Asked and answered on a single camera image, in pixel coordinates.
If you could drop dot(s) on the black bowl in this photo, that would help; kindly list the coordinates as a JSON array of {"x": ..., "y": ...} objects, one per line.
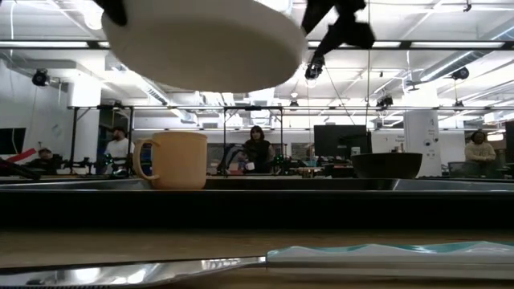
[{"x": 385, "y": 165}]

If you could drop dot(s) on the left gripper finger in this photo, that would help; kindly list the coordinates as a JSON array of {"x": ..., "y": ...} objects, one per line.
[{"x": 114, "y": 10}]

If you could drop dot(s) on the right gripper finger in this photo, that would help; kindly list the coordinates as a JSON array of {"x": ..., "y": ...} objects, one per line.
[
  {"x": 353, "y": 35},
  {"x": 319, "y": 10}
]

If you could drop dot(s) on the white round plate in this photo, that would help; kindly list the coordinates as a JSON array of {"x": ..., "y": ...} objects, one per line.
[{"x": 201, "y": 48}]

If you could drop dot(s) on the red strip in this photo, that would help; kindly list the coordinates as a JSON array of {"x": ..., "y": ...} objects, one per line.
[{"x": 24, "y": 154}]

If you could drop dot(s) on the black aluminium rig frame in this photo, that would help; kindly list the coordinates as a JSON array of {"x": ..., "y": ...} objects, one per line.
[{"x": 405, "y": 45}]

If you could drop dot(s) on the orange mug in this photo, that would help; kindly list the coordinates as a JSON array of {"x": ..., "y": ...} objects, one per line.
[{"x": 178, "y": 160}]

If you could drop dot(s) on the black computer monitor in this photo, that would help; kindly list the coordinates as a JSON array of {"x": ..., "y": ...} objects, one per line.
[{"x": 337, "y": 140}]

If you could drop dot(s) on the black ceiling-hung camera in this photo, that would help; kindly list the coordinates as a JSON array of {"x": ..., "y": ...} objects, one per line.
[
  {"x": 40, "y": 78},
  {"x": 384, "y": 101},
  {"x": 313, "y": 71},
  {"x": 460, "y": 73}
]

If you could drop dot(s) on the white round pillar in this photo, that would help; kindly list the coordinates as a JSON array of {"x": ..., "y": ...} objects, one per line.
[{"x": 421, "y": 136}]

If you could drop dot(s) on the black wall screen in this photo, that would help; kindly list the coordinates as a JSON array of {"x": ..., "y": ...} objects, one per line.
[{"x": 12, "y": 140}]

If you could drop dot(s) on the person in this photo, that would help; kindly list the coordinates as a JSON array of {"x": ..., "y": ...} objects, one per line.
[
  {"x": 259, "y": 154},
  {"x": 46, "y": 162},
  {"x": 119, "y": 149},
  {"x": 480, "y": 152}
]

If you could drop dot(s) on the black slanted bar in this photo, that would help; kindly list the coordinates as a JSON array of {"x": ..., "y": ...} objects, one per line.
[{"x": 20, "y": 170}]

